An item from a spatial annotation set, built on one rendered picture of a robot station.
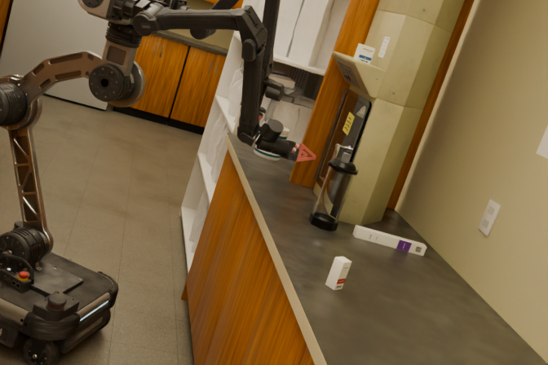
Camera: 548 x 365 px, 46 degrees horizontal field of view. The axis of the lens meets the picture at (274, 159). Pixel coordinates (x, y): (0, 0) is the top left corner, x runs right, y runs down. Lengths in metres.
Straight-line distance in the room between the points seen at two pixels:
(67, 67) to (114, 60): 0.26
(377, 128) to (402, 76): 0.20
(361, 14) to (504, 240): 1.04
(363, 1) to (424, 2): 0.38
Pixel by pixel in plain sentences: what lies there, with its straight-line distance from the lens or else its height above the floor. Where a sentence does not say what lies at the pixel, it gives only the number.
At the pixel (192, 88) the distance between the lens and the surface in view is 7.28.
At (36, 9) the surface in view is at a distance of 7.15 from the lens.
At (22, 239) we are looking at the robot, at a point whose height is 0.41.
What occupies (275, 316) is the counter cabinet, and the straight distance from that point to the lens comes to 1.91.
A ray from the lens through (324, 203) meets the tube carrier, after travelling 2.23.
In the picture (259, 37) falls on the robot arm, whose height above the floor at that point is 1.49.
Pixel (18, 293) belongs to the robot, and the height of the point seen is 0.24.
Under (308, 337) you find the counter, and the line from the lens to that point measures 1.54.
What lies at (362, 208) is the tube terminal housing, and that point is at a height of 1.01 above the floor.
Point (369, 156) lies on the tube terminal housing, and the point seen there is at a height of 1.20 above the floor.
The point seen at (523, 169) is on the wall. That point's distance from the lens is 2.24.
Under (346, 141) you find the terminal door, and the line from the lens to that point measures 2.43.
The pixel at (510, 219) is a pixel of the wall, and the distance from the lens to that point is 2.23.
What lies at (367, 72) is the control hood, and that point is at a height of 1.48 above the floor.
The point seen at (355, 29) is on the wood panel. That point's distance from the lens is 2.65.
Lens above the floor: 1.59
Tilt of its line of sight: 13 degrees down
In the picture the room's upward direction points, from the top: 18 degrees clockwise
